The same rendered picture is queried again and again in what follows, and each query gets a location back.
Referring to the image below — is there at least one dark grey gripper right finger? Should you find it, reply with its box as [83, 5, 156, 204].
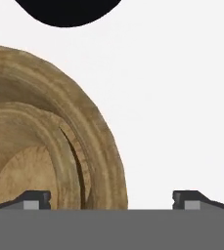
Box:
[171, 189, 224, 211]

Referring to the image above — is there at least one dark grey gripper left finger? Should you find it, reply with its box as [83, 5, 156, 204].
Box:
[0, 189, 52, 211]

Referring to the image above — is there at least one small wooden bowl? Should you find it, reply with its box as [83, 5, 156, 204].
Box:
[0, 101, 92, 211]

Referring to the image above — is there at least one large wooden bowl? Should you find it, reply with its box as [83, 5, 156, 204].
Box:
[0, 45, 129, 211]

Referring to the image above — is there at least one black round object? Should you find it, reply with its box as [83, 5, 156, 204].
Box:
[14, 0, 123, 28]

